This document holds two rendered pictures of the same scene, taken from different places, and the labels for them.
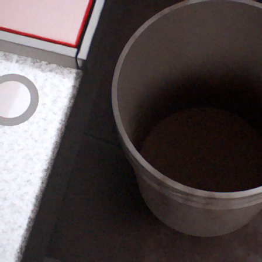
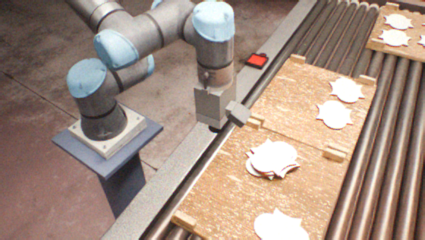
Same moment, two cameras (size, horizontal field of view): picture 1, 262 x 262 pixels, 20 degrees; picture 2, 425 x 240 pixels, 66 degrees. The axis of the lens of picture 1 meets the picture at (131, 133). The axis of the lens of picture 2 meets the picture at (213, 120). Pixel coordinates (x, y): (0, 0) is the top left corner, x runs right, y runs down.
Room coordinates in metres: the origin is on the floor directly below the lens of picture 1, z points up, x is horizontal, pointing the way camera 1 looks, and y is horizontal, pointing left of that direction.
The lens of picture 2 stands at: (1.37, 0.03, 1.70)
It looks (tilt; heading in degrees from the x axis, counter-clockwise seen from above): 45 degrees down; 188
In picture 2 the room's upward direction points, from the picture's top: straight up
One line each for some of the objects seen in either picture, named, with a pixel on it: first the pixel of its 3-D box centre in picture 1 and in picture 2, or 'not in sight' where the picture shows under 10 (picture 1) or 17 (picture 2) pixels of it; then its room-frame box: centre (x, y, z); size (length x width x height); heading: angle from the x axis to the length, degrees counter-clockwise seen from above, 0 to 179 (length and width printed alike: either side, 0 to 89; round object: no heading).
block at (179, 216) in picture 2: not in sight; (185, 219); (0.98, -0.10, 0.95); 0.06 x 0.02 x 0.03; 69
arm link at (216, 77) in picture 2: not in sight; (214, 68); (0.81, -0.05, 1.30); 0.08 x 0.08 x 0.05
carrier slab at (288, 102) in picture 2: not in sight; (313, 102); (0.46, 0.25, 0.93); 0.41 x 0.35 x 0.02; 158
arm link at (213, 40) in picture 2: not in sight; (212, 34); (0.81, -0.05, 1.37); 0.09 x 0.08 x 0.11; 52
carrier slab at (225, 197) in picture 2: not in sight; (265, 189); (0.84, 0.10, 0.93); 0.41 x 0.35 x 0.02; 159
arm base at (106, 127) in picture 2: not in sight; (101, 113); (0.65, -0.44, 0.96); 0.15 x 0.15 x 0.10
